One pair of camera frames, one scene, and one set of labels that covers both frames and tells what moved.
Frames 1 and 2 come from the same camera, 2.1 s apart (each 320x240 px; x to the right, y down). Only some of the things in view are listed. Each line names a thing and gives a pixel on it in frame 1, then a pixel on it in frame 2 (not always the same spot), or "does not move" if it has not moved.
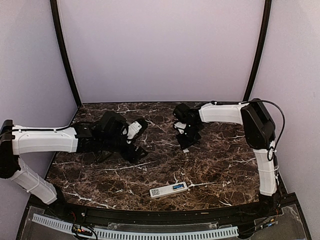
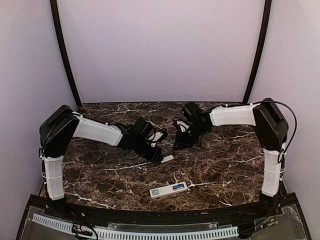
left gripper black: (127, 156) -> (152, 156)
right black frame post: (262, 45) does not move
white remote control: (168, 190) does not move
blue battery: (178, 186) does not move
